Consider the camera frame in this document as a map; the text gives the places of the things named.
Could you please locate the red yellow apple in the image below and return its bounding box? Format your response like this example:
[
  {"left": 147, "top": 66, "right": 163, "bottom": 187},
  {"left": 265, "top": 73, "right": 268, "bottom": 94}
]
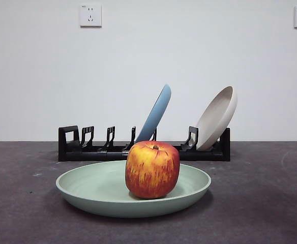
[{"left": 125, "top": 140, "right": 181, "bottom": 199}]

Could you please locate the green plate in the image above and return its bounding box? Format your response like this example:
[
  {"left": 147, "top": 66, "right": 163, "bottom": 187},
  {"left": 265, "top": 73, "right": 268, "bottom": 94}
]
[{"left": 55, "top": 160, "right": 212, "bottom": 219}]

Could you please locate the blue plate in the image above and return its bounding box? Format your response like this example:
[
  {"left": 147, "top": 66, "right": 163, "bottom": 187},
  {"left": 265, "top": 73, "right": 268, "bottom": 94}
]
[{"left": 134, "top": 83, "right": 172, "bottom": 144}]

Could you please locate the beige plate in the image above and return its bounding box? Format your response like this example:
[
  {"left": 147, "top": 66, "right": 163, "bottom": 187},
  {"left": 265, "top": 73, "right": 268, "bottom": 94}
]
[{"left": 195, "top": 85, "right": 238, "bottom": 151}]

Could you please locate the black plate rack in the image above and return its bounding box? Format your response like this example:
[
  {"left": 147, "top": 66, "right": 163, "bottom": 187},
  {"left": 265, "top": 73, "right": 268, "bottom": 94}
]
[{"left": 58, "top": 125, "right": 231, "bottom": 162}]

